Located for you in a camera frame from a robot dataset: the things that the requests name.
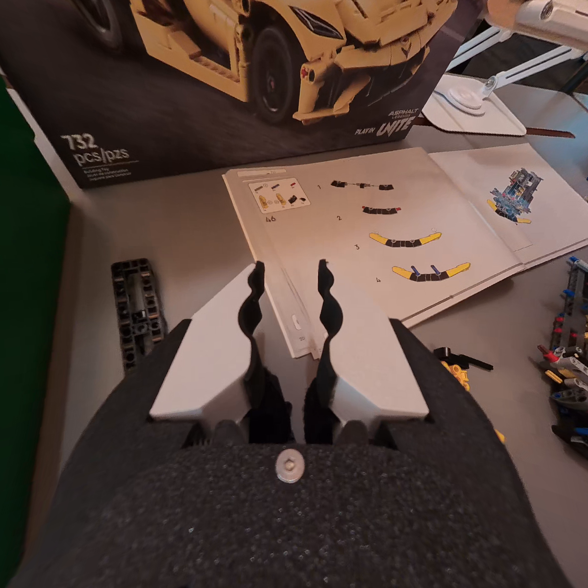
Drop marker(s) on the black lego axle connector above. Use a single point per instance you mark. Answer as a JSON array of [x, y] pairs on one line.
[[464, 359]]

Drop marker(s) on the lego car chassis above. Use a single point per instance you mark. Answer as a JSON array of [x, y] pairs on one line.
[[574, 363]]

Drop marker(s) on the black lego frame piece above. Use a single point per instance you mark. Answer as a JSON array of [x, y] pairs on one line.
[[120, 294]]

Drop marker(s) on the green plastic bin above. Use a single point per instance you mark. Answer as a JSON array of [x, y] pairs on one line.
[[27, 275]]

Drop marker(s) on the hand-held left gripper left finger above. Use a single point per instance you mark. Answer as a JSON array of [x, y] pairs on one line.
[[206, 367]]

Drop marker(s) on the white instruction booklet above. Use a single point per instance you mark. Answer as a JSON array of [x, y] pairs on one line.
[[413, 183]]

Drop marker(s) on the lego set box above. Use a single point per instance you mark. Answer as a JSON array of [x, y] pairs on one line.
[[160, 128]]

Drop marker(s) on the pile of yellow lego pieces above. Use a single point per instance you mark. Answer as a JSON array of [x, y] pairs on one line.
[[457, 372]]

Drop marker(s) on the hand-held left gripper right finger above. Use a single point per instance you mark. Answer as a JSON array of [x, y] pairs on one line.
[[372, 367]]

